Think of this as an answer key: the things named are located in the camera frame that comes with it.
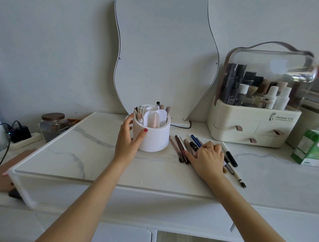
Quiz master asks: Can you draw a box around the person's right hand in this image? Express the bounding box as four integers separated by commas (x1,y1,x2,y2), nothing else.
183,141,225,180

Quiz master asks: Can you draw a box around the person's left hand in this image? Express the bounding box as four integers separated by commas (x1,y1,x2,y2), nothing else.
113,113,149,163

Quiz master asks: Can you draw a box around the white round brush holder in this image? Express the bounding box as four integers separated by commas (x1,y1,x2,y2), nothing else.
132,104,171,152

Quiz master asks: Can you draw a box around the person's right forearm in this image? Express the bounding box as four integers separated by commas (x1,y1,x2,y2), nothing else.
199,172,287,242

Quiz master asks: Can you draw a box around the person's left forearm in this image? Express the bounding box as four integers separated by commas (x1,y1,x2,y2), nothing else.
35,156,137,242

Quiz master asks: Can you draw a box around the row of makeup pencils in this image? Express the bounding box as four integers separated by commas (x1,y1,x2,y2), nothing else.
169,135,247,188

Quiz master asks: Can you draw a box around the white mirror base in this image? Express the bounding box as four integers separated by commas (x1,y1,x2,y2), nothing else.
170,120,191,128

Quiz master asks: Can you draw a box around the marble pattern desk riser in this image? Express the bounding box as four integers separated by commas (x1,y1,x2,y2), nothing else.
7,112,218,209

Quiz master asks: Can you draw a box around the white vanity cabinet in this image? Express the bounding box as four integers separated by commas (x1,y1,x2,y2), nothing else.
0,184,319,242

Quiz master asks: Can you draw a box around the cream cosmetic organizer clear lid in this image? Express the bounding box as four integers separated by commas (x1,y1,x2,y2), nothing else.
207,42,319,149

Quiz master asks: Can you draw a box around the wavy frameless mirror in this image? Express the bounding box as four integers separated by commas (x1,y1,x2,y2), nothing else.
113,0,220,122

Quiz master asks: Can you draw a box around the glass jar brown lid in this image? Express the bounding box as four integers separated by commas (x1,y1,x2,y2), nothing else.
38,113,69,143

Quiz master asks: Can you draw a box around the group of cosmetic bottles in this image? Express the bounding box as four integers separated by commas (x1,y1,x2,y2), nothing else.
221,63,292,111

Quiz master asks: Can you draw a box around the white power strip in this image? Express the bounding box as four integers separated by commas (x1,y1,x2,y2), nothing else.
9,132,43,150

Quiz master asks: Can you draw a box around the green carton box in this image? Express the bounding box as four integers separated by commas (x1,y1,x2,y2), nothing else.
290,129,319,167

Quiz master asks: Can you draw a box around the black charger plug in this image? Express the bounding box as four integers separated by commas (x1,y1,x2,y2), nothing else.
11,121,32,143

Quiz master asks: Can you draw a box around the brown board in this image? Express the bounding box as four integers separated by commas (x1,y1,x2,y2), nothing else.
0,149,38,192

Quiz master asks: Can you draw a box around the black mirror cable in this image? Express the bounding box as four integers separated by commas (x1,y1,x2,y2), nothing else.
172,121,192,130

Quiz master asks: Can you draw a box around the black charger cable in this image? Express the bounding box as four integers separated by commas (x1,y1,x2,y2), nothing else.
0,121,23,166

